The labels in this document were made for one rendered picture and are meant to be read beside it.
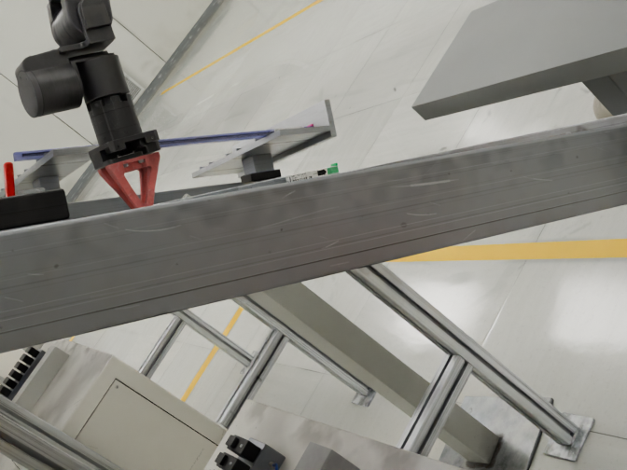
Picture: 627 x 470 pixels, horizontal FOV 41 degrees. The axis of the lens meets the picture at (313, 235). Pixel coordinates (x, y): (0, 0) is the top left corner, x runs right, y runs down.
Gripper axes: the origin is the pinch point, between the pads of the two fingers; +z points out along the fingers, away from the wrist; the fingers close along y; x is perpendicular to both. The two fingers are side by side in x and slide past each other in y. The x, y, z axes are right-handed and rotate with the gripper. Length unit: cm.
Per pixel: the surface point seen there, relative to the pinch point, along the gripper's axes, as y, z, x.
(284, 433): 6.0, 33.2, 6.9
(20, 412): -81, 35, -13
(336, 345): -27, 35, 35
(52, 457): -10.4, 28.0, -18.9
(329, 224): 60, 3, -8
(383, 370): -27, 43, 43
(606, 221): -29, 34, 111
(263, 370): -81, 48, 42
